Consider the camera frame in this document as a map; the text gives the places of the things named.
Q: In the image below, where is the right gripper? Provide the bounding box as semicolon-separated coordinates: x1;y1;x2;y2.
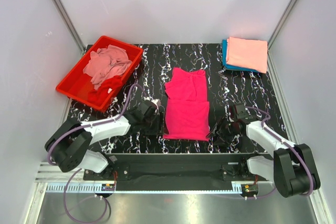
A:
206;116;241;147

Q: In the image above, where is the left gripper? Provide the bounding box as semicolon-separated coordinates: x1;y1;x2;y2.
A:
142;112;169;136

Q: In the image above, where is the magenta t shirt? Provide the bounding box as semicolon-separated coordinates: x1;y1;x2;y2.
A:
163;68;209;142

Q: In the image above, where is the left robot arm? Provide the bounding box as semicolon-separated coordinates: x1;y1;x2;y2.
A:
45;99;164;180

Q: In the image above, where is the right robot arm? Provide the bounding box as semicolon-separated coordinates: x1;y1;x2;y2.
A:
207;104;321;198

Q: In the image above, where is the black marble table mat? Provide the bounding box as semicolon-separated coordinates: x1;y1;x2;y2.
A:
67;44;287;154

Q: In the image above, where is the red t shirt in bin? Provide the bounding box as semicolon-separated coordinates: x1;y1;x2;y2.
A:
88;76;123;109

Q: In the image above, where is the folded blue t shirt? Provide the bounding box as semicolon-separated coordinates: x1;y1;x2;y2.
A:
222;39;257;72

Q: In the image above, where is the dusty pink t shirt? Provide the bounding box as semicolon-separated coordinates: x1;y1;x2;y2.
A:
83;45;132;90

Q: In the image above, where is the folded salmon t shirt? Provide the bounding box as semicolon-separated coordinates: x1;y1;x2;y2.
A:
225;37;268;73

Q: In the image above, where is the red plastic bin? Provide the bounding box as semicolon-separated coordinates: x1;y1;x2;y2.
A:
56;36;143;112

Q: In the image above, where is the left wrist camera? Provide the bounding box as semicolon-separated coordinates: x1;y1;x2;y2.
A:
151;99;161;108

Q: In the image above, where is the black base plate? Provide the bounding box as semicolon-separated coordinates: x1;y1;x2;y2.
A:
83;153;269;185

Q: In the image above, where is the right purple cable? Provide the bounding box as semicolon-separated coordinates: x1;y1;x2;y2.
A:
244;105;316;200

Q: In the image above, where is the left aluminium frame post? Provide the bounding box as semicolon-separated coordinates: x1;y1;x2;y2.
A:
52;0;86;53

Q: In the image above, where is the aluminium frame post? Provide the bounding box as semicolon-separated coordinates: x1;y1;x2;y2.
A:
268;0;299;50
52;0;86;53

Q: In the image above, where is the right aluminium frame post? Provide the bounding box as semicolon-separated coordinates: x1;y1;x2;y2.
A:
268;0;299;50

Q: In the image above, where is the aluminium rail profile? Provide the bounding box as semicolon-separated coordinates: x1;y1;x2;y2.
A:
35;162;79;183

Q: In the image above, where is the white slotted cable duct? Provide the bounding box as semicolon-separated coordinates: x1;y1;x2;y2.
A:
46;181;242;194

